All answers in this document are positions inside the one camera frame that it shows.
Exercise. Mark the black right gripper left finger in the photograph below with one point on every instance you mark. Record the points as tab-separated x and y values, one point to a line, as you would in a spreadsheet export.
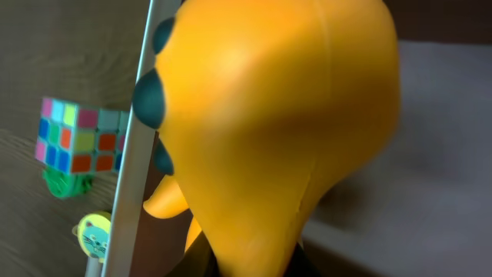
198	261

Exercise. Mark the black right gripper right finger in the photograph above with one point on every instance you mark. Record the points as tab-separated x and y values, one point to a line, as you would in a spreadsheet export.
303	267

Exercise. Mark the orange dinosaur toy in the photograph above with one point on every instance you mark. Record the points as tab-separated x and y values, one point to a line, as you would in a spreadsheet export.
261	107

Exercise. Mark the colourful puzzle cube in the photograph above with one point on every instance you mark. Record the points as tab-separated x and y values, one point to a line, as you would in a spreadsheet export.
79	139

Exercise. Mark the wooden cat rattle drum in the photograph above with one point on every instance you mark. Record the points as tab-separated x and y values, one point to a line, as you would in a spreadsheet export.
93	232

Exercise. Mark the green round plastic toy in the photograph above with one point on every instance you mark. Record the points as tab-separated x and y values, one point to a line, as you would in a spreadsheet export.
65	186

